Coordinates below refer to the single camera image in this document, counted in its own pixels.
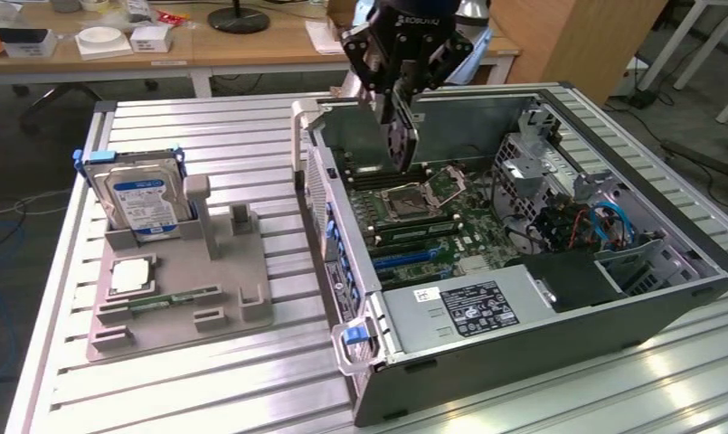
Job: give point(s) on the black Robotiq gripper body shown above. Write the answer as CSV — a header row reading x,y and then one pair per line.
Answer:
x,y
411,36

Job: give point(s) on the black graphics card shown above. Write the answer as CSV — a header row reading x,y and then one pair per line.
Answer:
x,y
402,140

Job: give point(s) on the blue expansion slot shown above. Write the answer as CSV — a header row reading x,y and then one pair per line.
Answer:
x,y
399,258

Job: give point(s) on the white paper stack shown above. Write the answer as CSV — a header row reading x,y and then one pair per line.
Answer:
x,y
323,40

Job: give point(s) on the wooden desk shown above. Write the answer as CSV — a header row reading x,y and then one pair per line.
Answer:
x,y
249,50

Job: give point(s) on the wooden cabinet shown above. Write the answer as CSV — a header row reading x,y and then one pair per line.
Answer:
x,y
581,45

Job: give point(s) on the black round lamp base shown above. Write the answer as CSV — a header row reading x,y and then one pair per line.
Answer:
x,y
238,20

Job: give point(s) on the metal socket cover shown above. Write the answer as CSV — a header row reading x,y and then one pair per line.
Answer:
x,y
447,183

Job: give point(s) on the silver perforated drive cage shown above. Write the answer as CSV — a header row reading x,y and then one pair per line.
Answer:
x,y
522,181

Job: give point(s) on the CPU socket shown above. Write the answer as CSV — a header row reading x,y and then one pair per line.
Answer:
x,y
405,203

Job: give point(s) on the red packet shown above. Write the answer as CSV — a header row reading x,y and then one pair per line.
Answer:
x,y
172,19

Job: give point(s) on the white box with label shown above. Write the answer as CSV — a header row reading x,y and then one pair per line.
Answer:
x,y
151,40

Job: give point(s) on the green motherboard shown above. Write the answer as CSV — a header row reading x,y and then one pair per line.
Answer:
x,y
469,235

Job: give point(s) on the hard disk with blue label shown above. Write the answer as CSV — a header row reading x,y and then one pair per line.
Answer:
x,y
140,203

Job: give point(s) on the blue disk caddy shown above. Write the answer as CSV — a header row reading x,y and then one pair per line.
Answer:
x,y
100,157

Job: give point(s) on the grey parts rack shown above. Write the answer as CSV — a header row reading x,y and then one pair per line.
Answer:
x,y
182,271

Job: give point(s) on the grey disk bay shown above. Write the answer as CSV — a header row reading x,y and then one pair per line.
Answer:
x,y
641,271

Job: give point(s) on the grey power supply unit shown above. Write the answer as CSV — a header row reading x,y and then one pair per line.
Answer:
x,y
423,316

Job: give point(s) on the white box with black top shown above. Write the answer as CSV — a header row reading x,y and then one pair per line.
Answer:
x,y
28,43

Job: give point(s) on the silver CPU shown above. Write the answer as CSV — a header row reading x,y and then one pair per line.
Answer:
x,y
128,276

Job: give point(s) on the open black PC case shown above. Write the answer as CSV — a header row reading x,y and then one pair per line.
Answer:
x,y
520,361

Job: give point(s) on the white table frame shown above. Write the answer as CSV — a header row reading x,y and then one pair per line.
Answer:
x,y
694,50

